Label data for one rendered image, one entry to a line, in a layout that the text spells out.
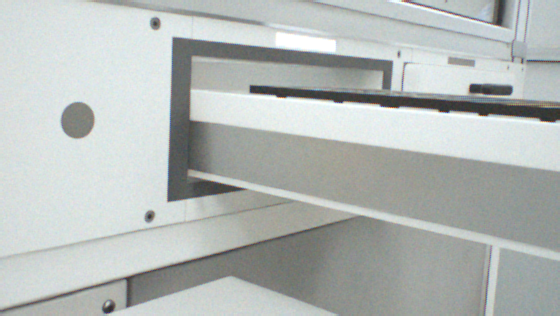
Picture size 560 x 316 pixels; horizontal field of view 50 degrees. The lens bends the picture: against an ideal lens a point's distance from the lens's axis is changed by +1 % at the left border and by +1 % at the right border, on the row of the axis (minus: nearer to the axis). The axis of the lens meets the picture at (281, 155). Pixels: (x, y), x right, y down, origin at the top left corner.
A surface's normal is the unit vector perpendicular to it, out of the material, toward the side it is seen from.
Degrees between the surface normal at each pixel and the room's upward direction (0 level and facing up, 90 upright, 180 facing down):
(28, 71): 90
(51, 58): 90
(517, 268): 90
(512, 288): 90
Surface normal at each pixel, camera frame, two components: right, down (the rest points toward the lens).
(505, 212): -0.64, 0.07
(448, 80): 0.76, 0.13
